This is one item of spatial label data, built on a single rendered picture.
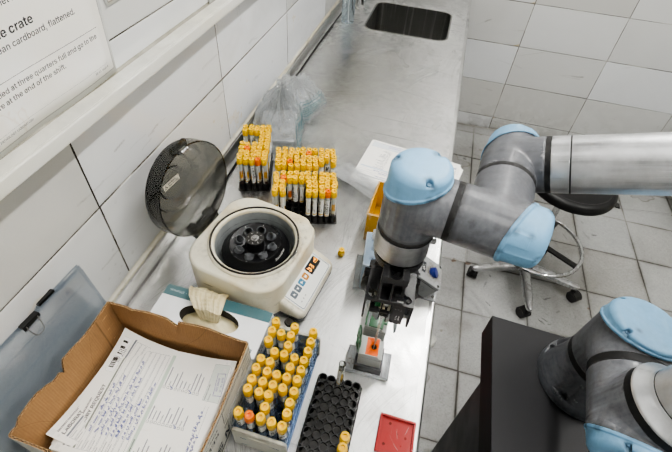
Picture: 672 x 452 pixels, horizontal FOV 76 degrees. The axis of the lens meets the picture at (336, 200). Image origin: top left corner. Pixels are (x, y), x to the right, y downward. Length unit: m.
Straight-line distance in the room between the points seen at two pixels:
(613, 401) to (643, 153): 0.35
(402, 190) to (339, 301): 0.58
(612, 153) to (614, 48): 2.59
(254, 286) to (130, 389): 0.28
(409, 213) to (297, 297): 0.52
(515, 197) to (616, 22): 2.63
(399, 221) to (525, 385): 0.52
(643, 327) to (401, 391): 0.44
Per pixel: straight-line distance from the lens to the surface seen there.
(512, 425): 0.91
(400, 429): 0.92
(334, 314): 1.01
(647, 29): 3.17
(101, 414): 0.92
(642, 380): 0.74
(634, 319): 0.83
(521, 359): 0.97
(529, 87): 3.21
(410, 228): 0.52
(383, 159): 1.38
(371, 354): 0.88
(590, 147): 0.60
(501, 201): 0.51
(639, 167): 0.60
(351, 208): 1.22
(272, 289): 0.91
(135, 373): 0.93
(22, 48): 0.75
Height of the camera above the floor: 1.74
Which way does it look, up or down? 44 degrees down
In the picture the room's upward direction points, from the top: 5 degrees clockwise
